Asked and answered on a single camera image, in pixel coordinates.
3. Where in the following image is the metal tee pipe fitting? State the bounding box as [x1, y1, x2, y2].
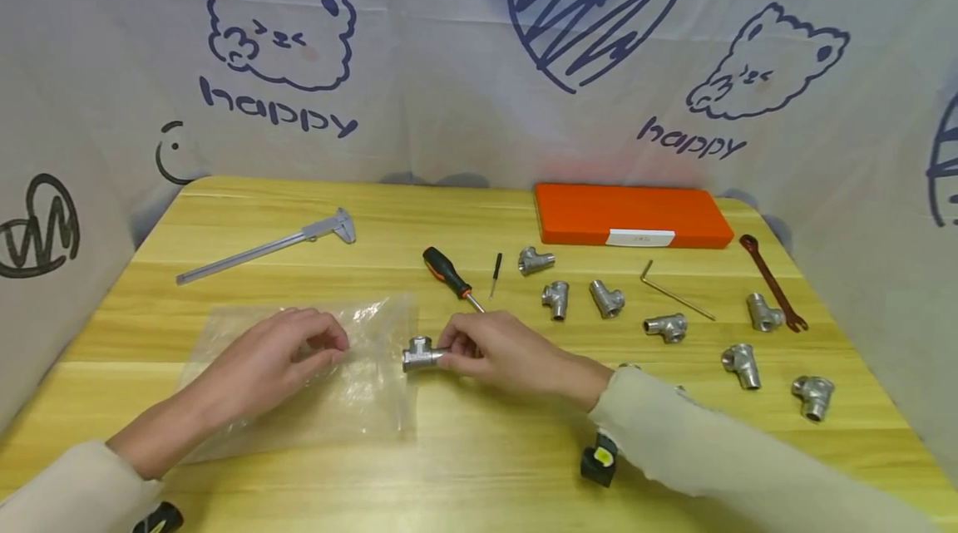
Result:
[402, 336, 450, 374]
[643, 313, 689, 344]
[541, 281, 570, 322]
[589, 279, 626, 319]
[517, 247, 556, 277]
[792, 376, 836, 422]
[746, 293, 786, 333]
[721, 343, 763, 391]

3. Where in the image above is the metal vernier caliper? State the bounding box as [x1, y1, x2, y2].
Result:
[175, 208, 358, 286]

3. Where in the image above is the person's left forearm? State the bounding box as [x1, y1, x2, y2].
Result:
[0, 390, 220, 533]

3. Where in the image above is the metal hex key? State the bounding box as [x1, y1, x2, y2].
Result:
[639, 259, 717, 323]

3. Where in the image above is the person's right hand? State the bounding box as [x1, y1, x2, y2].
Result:
[436, 310, 616, 413]

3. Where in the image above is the person's right forearm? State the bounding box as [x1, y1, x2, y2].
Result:
[587, 365, 941, 533]

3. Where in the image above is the black and orange screwdriver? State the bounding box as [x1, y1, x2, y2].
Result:
[422, 246, 487, 315]

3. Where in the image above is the clear plastic bag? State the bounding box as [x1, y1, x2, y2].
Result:
[178, 294, 420, 465]

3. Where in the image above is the red open-end wrench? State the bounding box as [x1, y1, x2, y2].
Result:
[739, 234, 809, 333]

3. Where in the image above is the person's left hand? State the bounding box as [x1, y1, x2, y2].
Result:
[176, 307, 351, 436]

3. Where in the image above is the black wrist band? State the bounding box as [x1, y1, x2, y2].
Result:
[133, 501, 185, 533]
[580, 363, 687, 488]

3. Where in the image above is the orange plastic case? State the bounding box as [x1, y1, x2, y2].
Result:
[533, 182, 735, 249]

